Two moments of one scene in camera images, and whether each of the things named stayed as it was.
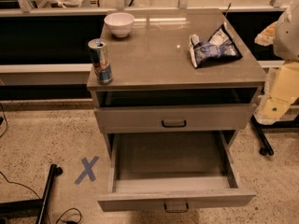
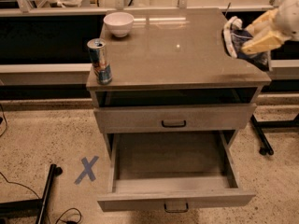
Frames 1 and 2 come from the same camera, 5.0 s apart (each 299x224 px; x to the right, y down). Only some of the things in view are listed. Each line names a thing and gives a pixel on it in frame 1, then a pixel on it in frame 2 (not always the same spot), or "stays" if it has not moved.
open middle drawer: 165,119 stays
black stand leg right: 264,146 stays
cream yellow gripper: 288,37 → 288,19
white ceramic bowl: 120,23 stays
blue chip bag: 220,49 → 236,36
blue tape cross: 87,170 stays
